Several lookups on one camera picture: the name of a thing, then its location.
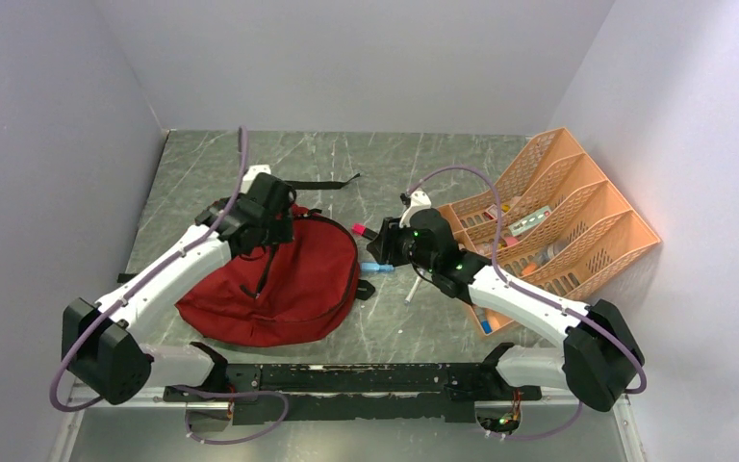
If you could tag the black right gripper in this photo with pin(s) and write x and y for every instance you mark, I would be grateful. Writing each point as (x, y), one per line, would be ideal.
(384, 246)

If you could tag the blue highlighter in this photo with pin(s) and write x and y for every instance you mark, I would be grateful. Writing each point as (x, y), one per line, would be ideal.
(372, 268)

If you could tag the blue white marker pen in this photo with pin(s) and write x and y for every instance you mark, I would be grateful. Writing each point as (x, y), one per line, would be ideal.
(408, 299)

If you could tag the red student backpack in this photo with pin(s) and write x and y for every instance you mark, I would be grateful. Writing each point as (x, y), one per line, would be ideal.
(286, 294)

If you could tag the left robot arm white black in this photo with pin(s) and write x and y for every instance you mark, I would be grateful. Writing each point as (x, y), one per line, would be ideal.
(100, 340)

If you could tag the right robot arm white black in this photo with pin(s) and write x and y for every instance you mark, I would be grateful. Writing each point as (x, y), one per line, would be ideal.
(592, 352)

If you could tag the pink black highlighter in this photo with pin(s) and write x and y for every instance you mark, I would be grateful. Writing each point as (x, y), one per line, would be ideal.
(363, 231)

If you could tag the white green ruler case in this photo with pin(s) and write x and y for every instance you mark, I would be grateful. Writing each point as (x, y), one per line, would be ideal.
(524, 225)

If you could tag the orange plastic desk organizer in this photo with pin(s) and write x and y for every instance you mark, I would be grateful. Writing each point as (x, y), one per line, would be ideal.
(591, 235)

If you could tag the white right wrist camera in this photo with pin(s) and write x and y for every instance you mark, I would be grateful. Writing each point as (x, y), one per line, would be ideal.
(414, 202)

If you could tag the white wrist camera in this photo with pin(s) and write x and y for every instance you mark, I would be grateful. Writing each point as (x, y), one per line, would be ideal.
(414, 202)
(251, 174)

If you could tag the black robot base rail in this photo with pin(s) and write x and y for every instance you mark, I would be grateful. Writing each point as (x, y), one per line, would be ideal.
(319, 393)

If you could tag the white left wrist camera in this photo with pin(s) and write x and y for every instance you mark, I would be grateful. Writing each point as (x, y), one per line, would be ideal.
(251, 174)

